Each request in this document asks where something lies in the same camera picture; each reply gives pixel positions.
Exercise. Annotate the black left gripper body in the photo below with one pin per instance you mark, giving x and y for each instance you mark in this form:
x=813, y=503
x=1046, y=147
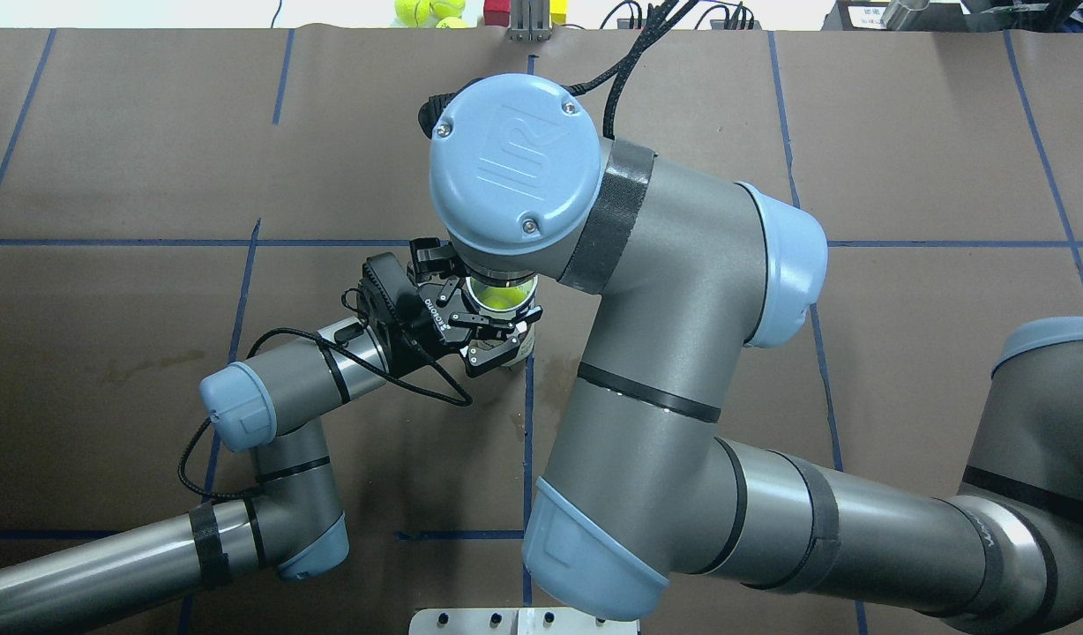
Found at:
x=423, y=328

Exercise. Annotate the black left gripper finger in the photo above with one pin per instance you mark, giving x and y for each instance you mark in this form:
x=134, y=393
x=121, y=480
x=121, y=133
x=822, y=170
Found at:
x=492, y=342
x=432, y=258

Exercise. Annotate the white tennis ball can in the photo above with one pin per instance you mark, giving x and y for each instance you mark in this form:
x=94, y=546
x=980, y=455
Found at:
x=526, y=336

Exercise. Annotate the tennis ball with black logo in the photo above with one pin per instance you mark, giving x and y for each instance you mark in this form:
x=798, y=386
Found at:
x=499, y=299

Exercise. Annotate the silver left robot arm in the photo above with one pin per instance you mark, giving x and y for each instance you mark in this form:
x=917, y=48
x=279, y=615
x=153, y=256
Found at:
x=290, y=519

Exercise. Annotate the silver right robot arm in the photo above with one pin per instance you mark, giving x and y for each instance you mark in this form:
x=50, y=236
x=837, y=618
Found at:
x=691, y=269

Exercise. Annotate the spare tennis ball on desk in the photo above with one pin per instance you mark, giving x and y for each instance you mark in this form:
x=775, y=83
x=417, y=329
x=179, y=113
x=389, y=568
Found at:
x=452, y=22

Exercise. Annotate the red toy cube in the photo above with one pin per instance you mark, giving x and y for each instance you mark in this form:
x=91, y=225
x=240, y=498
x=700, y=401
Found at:
x=496, y=12

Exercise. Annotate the yellow toy cube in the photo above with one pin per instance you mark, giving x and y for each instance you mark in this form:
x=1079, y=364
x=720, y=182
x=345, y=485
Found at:
x=558, y=11

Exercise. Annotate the black connector box near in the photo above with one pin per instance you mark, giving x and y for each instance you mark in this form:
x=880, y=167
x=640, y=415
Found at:
x=734, y=17

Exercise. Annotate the silver metal cylinder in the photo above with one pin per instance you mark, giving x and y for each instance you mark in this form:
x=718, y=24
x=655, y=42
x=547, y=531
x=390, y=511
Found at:
x=904, y=15

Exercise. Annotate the aluminium frame post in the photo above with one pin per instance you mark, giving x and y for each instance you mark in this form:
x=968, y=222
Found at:
x=529, y=20

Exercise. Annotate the white pedestal column with base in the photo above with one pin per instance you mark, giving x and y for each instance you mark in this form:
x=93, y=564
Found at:
x=515, y=620

